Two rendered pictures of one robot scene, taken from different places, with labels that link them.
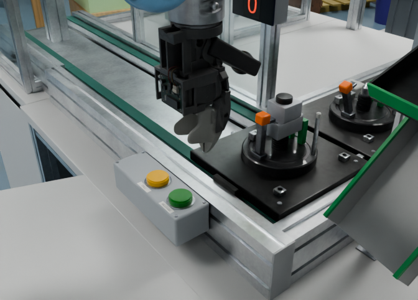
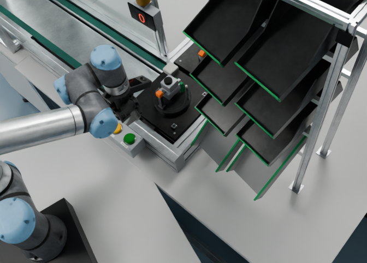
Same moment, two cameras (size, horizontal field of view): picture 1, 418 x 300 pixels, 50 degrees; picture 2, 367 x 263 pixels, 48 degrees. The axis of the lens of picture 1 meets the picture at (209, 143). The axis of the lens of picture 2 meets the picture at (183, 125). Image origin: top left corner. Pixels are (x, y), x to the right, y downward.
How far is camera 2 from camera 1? 0.83 m
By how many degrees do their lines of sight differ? 28
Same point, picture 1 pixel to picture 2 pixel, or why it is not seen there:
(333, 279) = (205, 156)
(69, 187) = not seen: hidden behind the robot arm
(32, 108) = (22, 67)
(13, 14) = not seen: outside the picture
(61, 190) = not seen: hidden behind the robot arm
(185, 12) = (112, 92)
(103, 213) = (93, 141)
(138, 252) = (116, 160)
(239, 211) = (157, 139)
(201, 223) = (142, 145)
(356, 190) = (202, 132)
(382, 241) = (214, 153)
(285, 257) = (179, 159)
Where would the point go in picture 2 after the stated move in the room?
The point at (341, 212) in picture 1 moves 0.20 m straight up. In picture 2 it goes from (198, 141) to (193, 109)
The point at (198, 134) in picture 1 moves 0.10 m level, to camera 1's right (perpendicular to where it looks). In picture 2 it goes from (130, 121) to (160, 114)
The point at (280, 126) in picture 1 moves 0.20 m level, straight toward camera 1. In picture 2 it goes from (169, 94) to (167, 145)
